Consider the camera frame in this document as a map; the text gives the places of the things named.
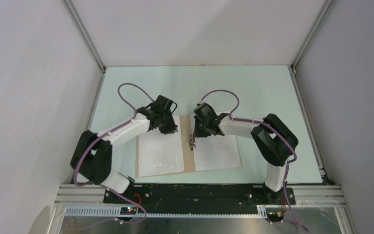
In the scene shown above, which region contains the purple cable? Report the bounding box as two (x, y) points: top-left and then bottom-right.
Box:
(200, 89), (310, 233)
(72, 83), (157, 232)

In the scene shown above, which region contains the printed white paper sheet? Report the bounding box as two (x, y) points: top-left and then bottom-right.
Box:
(190, 111), (242, 172)

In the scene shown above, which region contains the brown cardboard folder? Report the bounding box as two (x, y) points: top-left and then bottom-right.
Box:
(135, 115), (243, 178)

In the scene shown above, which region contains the aluminium frame rail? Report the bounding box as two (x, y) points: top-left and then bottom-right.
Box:
(55, 184), (110, 207)

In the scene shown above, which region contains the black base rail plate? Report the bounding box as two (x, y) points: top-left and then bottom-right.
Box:
(103, 183), (296, 215)

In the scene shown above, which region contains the left circuit board with LEDs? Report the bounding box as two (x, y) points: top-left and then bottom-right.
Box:
(120, 206), (138, 215)

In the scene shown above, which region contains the right circuit board with wires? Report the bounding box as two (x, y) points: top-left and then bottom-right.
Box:
(266, 209), (285, 223)

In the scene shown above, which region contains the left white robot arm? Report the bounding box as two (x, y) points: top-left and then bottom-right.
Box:
(70, 95), (178, 203)

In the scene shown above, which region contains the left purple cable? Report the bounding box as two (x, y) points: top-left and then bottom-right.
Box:
(72, 83), (157, 232)

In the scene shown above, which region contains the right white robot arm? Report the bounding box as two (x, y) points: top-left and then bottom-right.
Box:
(194, 102), (299, 204)

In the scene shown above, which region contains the metal folder clip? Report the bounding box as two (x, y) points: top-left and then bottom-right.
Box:
(188, 133), (196, 151)

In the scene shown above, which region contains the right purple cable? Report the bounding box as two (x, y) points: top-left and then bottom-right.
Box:
(200, 89), (310, 233)

